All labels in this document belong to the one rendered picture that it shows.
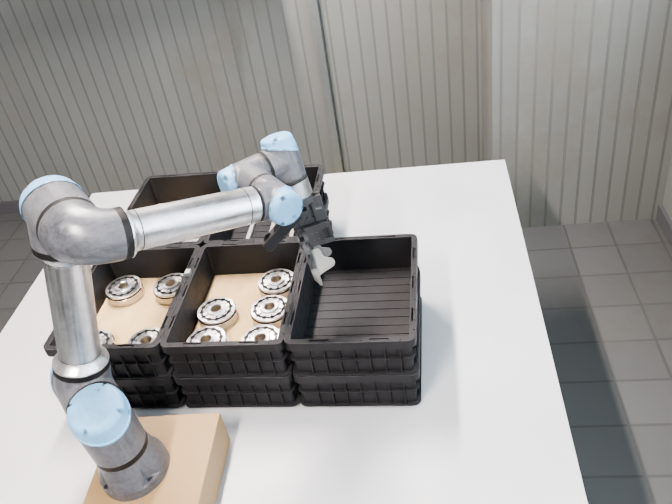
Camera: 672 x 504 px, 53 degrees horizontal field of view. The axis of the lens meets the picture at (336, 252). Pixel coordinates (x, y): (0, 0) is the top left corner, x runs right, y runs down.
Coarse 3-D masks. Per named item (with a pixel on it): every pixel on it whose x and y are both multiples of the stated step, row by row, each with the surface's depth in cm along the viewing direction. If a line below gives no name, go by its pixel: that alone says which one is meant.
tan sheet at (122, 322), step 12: (144, 300) 190; (156, 300) 189; (108, 312) 188; (120, 312) 187; (132, 312) 186; (144, 312) 186; (156, 312) 185; (108, 324) 184; (120, 324) 183; (132, 324) 182; (144, 324) 181; (156, 324) 181; (120, 336) 179
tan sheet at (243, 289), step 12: (216, 276) 194; (228, 276) 193; (240, 276) 192; (252, 276) 192; (216, 288) 189; (228, 288) 189; (240, 288) 188; (252, 288) 187; (240, 300) 184; (252, 300) 183; (240, 312) 180; (240, 324) 176; (252, 324) 176; (228, 336) 173; (240, 336) 173
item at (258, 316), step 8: (264, 296) 179; (272, 296) 178; (280, 296) 178; (256, 304) 177; (280, 304) 175; (256, 312) 174; (280, 312) 173; (256, 320) 172; (264, 320) 171; (272, 320) 171
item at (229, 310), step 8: (208, 304) 179; (224, 304) 178; (232, 304) 178; (200, 312) 178; (224, 312) 176; (232, 312) 175; (200, 320) 175; (208, 320) 175; (216, 320) 174; (224, 320) 174
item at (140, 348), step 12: (192, 264) 183; (180, 288) 175; (168, 312) 168; (156, 336) 162; (48, 348) 164; (108, 348) 161; (120, 348) 160; (132, 348) 160; (144, 348) 160; (156, 348) 160
